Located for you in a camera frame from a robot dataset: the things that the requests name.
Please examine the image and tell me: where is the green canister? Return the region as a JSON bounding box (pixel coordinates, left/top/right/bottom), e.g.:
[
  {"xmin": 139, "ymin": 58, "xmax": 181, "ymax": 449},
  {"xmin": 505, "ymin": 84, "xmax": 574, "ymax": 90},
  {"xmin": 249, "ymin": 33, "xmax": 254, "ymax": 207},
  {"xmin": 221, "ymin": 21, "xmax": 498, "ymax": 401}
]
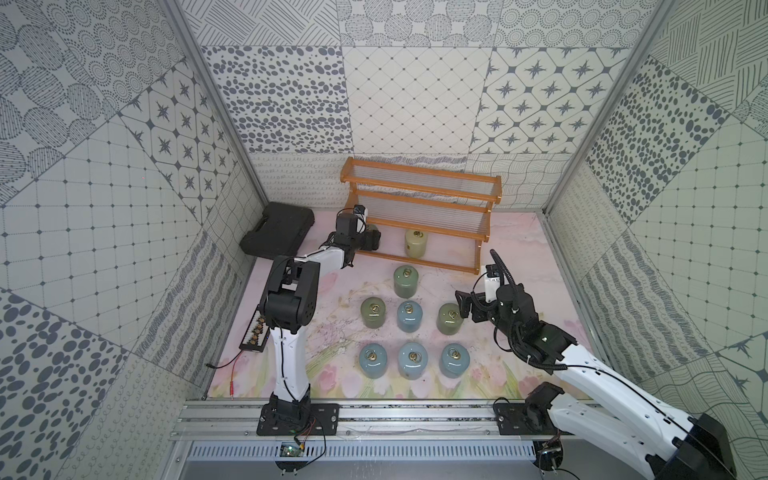
[
  {"xmin": 360, "ymin": 297, "xmax": 387, "ymax": 329},
  {"xmin": 393, "ymin": 265, "xmax": 419, "ymax": 299},
  {"xmin": 436, "ymin": 303, "xmax": 463, "ymax": 336}
]

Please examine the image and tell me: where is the blue canister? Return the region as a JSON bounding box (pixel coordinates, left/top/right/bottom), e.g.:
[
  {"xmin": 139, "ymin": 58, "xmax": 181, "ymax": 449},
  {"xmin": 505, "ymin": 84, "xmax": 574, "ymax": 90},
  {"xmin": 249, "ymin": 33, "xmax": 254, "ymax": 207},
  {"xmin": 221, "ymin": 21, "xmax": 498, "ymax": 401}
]
[
  {"xmin": 398, "ymin": 342, "xmax": 428, "ymax": 380},
  {"xmin": 397, "ymin": 300, "xmax": 423, "ymax": 333},
  {"xmin": 358, "ymin": 343, "xmax": 388, "ymax": 379},
  {"xmin": 439, "ymin": 343, "xmax": 471, "ymax": 379}
]

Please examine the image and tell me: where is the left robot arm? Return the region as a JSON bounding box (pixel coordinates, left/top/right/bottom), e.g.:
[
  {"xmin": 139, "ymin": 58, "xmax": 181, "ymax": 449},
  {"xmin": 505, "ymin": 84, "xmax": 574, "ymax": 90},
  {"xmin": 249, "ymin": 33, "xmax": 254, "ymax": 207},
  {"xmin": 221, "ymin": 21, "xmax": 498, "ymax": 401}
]
[{"xmin": 258, "ymin": 204, "xmax": 380, "ymax": 425}]

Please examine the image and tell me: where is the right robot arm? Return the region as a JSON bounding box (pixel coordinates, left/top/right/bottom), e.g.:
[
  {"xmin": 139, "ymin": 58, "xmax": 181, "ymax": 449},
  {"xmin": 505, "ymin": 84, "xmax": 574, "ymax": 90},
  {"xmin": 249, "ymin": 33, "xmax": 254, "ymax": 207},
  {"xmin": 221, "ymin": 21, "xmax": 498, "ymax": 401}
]
[{"xmin": 455, "ymin": 251, "xmax": 737, "ymax": 479}]

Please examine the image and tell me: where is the wooden three-tier shelf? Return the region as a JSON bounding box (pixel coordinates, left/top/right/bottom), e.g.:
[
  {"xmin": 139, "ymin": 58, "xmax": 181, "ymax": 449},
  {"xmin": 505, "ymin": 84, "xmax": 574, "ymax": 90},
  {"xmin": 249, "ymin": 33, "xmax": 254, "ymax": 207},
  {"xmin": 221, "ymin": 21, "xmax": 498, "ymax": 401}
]
[{"xmin": 340, "ymin": 157, "xmax": 503, "ymax": 274}]

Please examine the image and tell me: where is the yellow-green canister bottom centre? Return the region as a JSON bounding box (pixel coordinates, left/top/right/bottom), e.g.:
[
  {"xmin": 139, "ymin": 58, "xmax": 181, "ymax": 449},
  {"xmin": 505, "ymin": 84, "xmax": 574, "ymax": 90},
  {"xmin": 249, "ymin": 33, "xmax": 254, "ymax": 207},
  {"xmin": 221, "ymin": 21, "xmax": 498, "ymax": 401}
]
[{"xmin": 405, "ymin": 230, "xmax": 428, "ymax": 259}]

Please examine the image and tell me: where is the black plastic tool case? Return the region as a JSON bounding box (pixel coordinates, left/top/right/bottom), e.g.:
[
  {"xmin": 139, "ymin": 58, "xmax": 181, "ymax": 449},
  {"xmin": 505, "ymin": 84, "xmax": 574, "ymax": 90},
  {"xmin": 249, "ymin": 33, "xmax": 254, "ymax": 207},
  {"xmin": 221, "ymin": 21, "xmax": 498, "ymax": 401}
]
[{"xmin": 239, "ymin": 202, "xmax": 315, "ymax": 260}]

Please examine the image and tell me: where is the right controller board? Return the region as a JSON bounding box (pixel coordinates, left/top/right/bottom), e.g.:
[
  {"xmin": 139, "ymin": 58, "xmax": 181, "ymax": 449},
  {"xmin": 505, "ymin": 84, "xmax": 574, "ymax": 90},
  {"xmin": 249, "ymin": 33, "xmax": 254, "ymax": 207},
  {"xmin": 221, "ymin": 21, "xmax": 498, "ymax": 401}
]
[{"xmin": 534, "ymin": 442, "xmax": 564, "ymax": 472}]

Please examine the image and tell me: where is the controller board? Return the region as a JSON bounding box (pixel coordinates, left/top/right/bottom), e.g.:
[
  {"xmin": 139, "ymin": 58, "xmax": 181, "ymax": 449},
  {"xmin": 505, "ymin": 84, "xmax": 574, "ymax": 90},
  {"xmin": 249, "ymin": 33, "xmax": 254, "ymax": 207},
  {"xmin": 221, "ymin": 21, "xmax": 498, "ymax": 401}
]
[
  {"xmin": 534, "ymin": 442, "xmax": 564, "ymax": 472},
  {"xmin": 275, "ymin": 442, "xmax": 307, "ymax": 472}
]

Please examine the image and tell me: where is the left controller board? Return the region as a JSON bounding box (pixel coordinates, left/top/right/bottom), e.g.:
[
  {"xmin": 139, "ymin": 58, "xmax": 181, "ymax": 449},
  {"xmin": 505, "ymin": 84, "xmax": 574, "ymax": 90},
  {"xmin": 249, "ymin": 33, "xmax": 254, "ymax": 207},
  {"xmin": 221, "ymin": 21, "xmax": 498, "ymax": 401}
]
[{"xmin": 275, "ymin": 442, "xmax": 307, "ymax": 472}]

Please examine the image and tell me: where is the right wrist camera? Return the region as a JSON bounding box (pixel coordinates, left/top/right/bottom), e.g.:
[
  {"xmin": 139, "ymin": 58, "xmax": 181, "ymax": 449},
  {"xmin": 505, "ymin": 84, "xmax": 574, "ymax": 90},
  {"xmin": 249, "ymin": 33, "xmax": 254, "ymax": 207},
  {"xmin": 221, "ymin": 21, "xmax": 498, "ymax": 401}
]
[{"xmin": 483, "ymin": 264, "xmax": 504, "ymax": 303}]

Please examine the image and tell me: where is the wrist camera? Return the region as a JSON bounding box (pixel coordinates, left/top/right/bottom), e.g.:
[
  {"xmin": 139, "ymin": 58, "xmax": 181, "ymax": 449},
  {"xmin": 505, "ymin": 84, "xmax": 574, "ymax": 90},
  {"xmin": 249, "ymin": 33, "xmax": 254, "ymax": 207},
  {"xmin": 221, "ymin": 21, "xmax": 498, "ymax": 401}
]
[
  {"xmin": 352, "ymin": 204, "xmax": 368, "ymax": 222},
  {"xmin": 483, "ymin": 264, "xmax": 504, "ymax": 303}
]

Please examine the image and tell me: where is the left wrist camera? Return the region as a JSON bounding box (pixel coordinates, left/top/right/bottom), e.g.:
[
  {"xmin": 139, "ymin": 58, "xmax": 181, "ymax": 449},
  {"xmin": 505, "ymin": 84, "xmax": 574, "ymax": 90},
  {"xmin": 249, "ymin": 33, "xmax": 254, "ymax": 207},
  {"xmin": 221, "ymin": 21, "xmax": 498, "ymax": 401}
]
[{"xmin": 352, "ymin": 204, "xmax": 368, "ymax": 222}]

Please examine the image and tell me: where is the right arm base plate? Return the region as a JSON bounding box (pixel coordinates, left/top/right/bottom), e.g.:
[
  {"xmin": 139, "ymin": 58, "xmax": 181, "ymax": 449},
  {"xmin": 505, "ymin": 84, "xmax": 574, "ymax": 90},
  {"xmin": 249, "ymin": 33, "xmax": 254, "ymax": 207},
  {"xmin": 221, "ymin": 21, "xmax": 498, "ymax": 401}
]
[{"xmin": 492, "ymin": 398, "xmax": 556, "ymax": 436}]

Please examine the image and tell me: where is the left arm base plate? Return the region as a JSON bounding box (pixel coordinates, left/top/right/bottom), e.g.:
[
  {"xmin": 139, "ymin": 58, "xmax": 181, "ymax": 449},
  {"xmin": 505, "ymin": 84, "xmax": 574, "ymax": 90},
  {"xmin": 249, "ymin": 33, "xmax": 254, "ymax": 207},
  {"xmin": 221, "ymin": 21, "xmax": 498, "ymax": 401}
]
[{"xmin": 256, "ymin": 401, "xmax": 340, "ymax": 436}]

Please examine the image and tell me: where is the aluminium mounting rail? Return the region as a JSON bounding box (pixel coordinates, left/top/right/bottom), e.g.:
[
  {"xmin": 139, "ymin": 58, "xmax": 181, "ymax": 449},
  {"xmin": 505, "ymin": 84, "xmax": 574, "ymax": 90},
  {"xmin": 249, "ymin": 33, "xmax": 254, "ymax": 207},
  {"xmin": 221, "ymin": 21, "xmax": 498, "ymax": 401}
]
[{"xmin": 170, "ymin": 399, "xmax": 552, "ymax": 440}]

